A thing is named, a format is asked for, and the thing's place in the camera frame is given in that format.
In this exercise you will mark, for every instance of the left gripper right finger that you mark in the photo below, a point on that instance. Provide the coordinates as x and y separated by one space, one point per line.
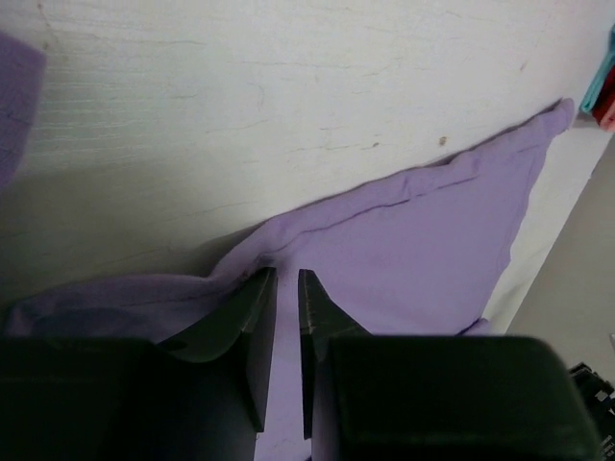
409 397

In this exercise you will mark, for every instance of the pink folded t shirt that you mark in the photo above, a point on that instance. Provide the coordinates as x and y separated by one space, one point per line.
608 121

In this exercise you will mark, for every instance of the teal folded t shirt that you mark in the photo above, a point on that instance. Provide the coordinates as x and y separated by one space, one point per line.
594 89

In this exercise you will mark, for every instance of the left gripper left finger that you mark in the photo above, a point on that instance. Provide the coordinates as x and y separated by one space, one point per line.
199 395

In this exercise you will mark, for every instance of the purple t shirt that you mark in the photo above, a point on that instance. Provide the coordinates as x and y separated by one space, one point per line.
418 252

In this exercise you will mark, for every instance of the red folded t shirt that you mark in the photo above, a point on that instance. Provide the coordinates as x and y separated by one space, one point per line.
605 104

